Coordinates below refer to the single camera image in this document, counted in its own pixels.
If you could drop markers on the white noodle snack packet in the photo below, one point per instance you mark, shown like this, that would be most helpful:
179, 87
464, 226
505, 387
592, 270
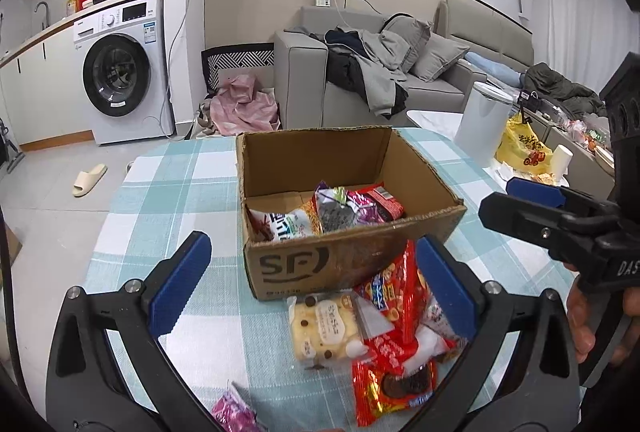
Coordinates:
290, 227

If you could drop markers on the grey sofa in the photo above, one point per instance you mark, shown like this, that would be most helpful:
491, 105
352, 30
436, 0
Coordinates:
300, 77

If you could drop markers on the cream cracker packet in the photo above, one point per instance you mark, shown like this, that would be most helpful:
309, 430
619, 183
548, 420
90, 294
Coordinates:
325, 327

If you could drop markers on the dark grey pillow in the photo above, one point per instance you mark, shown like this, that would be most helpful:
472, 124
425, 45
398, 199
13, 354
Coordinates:
410, 34

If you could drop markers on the dark green jacket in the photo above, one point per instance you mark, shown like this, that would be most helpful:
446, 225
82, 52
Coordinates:
560, 84

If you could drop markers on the checkered tablecloth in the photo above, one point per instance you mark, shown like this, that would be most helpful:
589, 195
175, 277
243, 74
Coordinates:
175, 192

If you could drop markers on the stick vacuum cleaner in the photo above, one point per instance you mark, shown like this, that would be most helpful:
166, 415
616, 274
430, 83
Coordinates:
12, 152

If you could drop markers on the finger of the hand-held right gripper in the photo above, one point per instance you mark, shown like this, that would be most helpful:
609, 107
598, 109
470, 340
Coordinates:
530, 214
535, 191

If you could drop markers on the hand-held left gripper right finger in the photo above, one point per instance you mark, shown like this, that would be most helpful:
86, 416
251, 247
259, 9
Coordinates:
447, 284

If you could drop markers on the person's right hand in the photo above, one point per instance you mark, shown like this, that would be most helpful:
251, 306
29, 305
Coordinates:
582, 317

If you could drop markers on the beige slipper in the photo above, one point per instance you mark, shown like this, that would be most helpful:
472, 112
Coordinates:
90, 179

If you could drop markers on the red chocolate cookie packet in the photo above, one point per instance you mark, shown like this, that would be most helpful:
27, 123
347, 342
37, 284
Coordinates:
395, 387

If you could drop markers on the white trash bin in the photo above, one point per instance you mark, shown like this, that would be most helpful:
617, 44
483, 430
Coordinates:
480, 127

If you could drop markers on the clear packet with red ends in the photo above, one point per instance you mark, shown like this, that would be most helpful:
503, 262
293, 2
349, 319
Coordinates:
440, 319

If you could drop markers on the grey hoodie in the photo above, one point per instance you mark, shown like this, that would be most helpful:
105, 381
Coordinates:
382, 82

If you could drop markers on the black garment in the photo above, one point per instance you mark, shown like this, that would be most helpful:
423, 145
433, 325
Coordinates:
345, 72

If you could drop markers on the red triangular snack bag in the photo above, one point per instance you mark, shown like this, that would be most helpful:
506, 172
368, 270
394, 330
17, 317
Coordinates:
400, 292

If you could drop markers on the kitchen faucet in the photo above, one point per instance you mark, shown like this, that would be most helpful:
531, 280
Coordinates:
47, 17

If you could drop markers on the small red snack packet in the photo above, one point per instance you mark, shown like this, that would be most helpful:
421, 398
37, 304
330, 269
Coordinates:
382, 202

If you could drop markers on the white kitchen base cabinet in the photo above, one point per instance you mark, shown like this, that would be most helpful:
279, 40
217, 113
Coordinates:
45, 82

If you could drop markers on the white paper cup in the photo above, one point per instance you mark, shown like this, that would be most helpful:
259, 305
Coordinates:
562, 159

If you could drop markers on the black patterned basket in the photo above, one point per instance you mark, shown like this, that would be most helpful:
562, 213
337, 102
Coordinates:
240, 59

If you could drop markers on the yellow plastic bag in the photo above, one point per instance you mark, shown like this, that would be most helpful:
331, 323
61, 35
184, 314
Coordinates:
520, 147

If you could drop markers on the yellow bottle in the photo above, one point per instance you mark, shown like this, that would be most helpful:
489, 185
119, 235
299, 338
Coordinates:
73, 6

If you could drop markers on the light blue pillow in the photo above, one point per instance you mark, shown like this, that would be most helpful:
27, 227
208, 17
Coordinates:
492, 67

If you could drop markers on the brown cardboard box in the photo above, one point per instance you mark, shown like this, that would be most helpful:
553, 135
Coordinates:
300, 269

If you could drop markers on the white washing machine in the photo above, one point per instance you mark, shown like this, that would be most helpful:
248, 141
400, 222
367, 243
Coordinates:
117, 77

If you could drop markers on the cardboard box with print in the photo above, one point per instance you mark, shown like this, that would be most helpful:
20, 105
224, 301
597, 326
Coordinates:
10, 244

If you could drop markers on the beige coffee table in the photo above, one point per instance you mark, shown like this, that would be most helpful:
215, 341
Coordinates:
585, 167

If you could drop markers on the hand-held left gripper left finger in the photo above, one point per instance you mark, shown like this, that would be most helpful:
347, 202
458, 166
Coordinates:
182, 277

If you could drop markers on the light grey pillow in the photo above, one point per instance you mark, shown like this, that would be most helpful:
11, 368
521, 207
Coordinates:
437, 57

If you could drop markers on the pink cloth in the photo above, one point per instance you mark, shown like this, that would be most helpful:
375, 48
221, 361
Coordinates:
245, 107

